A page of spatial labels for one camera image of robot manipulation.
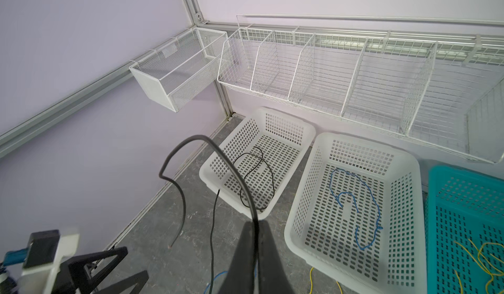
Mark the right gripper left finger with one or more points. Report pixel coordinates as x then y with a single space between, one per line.
241 274

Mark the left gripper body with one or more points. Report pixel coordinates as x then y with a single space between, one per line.
75 276

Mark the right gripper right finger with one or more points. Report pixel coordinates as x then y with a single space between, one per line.
271 275

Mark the middle white plastic basket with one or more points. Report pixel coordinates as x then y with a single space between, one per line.
358 216

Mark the white plastic basket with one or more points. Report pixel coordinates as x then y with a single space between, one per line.
358 216
266 148

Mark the left white plastic basket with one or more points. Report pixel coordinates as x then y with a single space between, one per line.
266 148

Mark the teal plastic basket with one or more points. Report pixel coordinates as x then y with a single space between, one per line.
464 232

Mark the white mesh wall box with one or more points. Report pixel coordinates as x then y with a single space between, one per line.
173 74

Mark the white wire wall rack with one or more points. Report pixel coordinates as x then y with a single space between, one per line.
439 90

